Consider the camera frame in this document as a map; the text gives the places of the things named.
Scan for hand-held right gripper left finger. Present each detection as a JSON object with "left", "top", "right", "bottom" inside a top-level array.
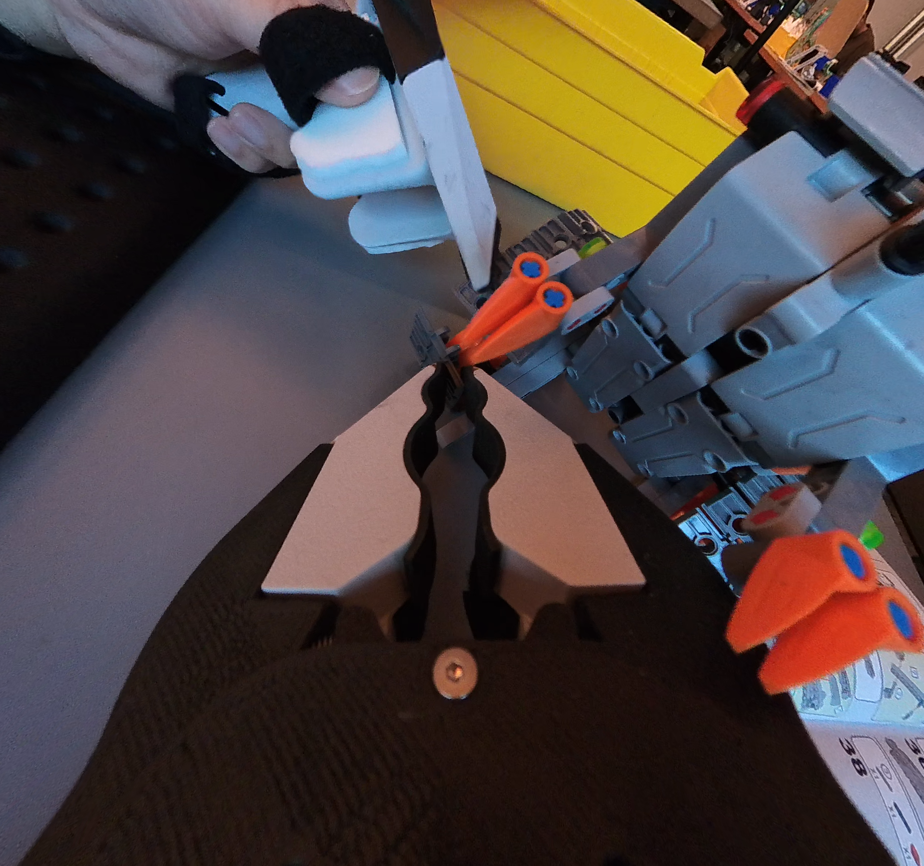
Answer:
[{"left": 260, "top": 365, "right": 446, "bottom": 639}]

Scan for grey orange building-block toy robot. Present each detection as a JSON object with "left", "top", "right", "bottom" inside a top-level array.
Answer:
[{"left": 410, "top": 53, "right": 924, "bottom": 697}]

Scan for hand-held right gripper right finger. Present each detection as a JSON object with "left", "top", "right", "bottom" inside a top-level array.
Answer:
[{"left": 468, "top": 366, "right": 647, "bottom": 637}]

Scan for white instruction booklet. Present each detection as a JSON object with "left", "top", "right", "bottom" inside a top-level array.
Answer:
[{"left": 790, "top": 556, "right": 924, "bottom": 866}]

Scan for grey desk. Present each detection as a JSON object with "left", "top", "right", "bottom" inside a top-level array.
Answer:
[{"left": 0, "top": 173, "right": 654, "bottom": 863}]

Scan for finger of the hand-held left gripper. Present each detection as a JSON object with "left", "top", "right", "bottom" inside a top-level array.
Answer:
[{"left": 399, "top": 57, "right": 501, "bottom": 291}]

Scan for yellow plastic bin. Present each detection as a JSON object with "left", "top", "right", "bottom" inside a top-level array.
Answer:
[{"left": 428, "top": 0, "right": 749, "bottom": 237}]

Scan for black perforated mat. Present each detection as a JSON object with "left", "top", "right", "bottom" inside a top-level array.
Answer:
[{"left": 0, "top": 25, "right": 290, "bottom": 452}]

